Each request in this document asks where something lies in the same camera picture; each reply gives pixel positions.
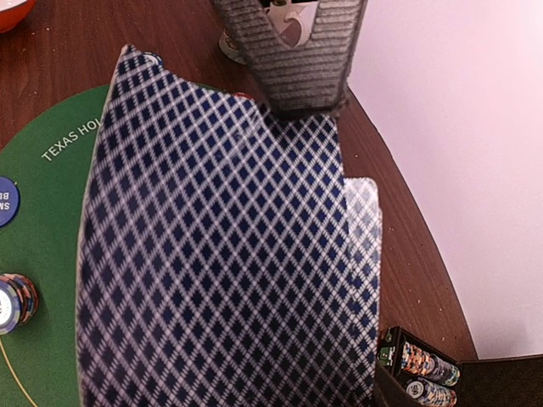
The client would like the chip row in case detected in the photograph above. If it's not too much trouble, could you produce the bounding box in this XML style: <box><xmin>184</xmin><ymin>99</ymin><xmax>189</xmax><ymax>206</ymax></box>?
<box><xmin>405</xmin><ymin>378</ymin><xmax>457</xmax><ymax>407</ymax></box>
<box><xmin>400</xmin><ymin>342</ymin><xmax>461</xmax><ymax>387</ymax></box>

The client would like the poker chip stack front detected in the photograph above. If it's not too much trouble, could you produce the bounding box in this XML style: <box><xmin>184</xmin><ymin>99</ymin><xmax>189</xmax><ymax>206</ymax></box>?
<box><xmin>1</xmin><ymin>274</ymin><xmax>39</xmax><ymax>335</ymax></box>

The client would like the white bowl red outside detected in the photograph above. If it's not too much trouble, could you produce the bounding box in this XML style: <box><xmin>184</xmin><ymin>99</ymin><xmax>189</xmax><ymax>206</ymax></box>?
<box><xmin>0</xmin><ymin>0</ymin><xmax>36</xmax><ymax>34</ymax></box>

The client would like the round green poker mat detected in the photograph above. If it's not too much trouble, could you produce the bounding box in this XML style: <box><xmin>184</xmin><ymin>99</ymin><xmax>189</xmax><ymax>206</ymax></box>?
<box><xmin>1</xmin><ymin>86</ymin><xmax>108</xmax><ymax>406</ymax></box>

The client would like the black poker chip case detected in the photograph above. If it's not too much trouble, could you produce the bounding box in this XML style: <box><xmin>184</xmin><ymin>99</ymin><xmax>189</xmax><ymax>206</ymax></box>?
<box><xmin>372</xmin><ymin>325</ymin><xmax>543</xmax><ymax>407</ymax></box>

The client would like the poker chip stack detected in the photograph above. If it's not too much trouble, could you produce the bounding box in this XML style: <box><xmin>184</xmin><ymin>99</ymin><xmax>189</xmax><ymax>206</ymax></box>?
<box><xmin>1</xmin><ymin>274</ymin><xmax>39</xmax><ymax>335</ymax></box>
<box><xmin>233</xmin><ymin>92</ymin><xmax>255</xmax><ymax>101</ymax></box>

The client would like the teal chip off mat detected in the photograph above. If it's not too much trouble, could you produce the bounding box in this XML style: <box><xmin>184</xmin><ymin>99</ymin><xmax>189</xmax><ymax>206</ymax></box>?
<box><xmin>143</xmin><ymin>52</ymin><xmax>164</xmax><ymax>67</ymax></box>

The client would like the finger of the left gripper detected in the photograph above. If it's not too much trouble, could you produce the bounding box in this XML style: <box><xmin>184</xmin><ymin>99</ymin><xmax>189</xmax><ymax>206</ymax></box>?
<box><xmin>213</xmin><ymin>1</ymin><xmax>367</xmax><ymax>120</ymax></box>

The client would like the blue small blind button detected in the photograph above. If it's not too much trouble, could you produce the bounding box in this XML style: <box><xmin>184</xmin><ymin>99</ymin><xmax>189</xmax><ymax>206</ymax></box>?
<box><xmin>0</xmin><ymin>176</ymin><xmax>20</xmax><ymax>227</ymax></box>

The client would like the decorated ceramic mug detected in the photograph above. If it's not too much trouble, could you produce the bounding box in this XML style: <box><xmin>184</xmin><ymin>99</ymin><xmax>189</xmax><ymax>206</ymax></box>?
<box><xmin>219</xmin><ymin>0</ymin><xmax>316</xmax><ymax>65</ymax></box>

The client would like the playing card deck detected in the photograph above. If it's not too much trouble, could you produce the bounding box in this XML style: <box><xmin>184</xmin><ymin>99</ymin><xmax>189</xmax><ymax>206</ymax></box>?
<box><xmin>76</xmin><ymin>45</ymin><xmax>382</xmax><ymax>406</ymax></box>

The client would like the upper chip row in case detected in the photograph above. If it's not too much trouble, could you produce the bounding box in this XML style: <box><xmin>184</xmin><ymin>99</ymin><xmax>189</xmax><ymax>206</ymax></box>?
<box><xmin>400</xmin><ymin>342</ymin><xmax>461</xmax><ymax>387</ymax></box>

